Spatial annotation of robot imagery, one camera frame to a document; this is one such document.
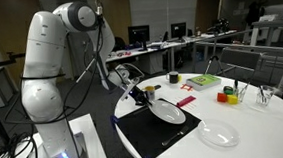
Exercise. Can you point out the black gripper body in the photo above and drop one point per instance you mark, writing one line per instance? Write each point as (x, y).
(139, 95)

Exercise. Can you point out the white round plate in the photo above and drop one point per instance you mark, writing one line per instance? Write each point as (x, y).
(218, 133)
(169, 112)

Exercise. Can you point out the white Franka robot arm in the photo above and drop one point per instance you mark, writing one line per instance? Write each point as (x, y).
(42, 46)

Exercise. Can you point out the black placemat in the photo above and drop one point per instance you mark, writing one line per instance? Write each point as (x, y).
(152, 131)

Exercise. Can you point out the silver knife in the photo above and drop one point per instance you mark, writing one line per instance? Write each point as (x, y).
(139, 110)

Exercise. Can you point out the black oval remote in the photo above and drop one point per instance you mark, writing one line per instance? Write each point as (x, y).
(157, 87)

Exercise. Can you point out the black white mug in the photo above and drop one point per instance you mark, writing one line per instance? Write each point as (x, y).
(173, 77)

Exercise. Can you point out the red marker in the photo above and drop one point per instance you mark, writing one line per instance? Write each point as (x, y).
(185, 101)

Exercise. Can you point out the silver fork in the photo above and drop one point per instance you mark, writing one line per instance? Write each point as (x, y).
(175, 135)

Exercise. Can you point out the long office desk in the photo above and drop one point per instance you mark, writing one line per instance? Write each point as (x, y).
(166, 46)

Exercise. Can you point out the green book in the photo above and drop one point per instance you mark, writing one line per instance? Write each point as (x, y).
(203, 81)

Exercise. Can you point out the black computer monitor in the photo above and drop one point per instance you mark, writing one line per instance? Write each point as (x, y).
(138, 35)
(178, 29)

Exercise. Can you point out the white robot mounting table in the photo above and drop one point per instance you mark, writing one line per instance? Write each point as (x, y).
(88, 133)

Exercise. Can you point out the red cup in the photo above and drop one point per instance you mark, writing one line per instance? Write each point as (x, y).
(221, 97)

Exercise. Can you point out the yellow block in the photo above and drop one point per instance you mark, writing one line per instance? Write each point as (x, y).
(232, 99)

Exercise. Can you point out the clear glass holding pens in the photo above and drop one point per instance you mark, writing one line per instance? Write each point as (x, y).
(241, 93)

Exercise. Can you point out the grey office chair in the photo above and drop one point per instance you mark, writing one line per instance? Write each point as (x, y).
(240, 58)

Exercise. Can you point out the clear glass tumbler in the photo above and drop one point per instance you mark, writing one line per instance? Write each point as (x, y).
(264, 97)

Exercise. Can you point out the white cluttered desk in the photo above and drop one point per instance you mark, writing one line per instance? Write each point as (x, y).
(271, 23)

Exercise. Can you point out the silver wrist camera bar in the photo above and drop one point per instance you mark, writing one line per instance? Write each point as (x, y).
(125, 92)

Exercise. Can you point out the orange square frame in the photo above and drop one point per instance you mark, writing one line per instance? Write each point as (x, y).
(182, 87)

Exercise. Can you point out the robot base plate blue lights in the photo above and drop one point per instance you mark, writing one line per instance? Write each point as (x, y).
(79, 150)

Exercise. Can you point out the round white pedestal table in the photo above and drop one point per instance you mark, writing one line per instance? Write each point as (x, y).
(252, 131)

